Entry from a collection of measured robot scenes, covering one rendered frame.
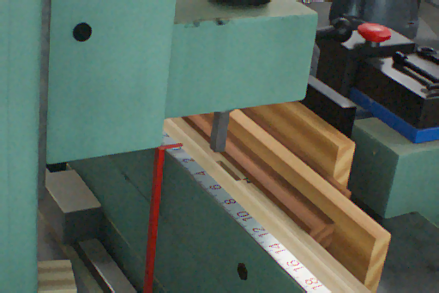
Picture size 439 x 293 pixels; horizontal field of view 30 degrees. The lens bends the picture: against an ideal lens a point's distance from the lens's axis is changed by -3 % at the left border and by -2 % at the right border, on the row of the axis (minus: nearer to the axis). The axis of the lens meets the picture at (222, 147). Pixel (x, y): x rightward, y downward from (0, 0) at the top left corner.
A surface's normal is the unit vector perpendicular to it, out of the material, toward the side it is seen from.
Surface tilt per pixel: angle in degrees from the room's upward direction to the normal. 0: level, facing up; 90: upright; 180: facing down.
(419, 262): 0
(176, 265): 90
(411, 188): 90
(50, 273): 0
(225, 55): 90
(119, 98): 90
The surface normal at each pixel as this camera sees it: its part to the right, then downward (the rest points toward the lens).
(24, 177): 0.50, 0.45
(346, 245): -0.86, 0.14
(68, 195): 0.11, -0.88
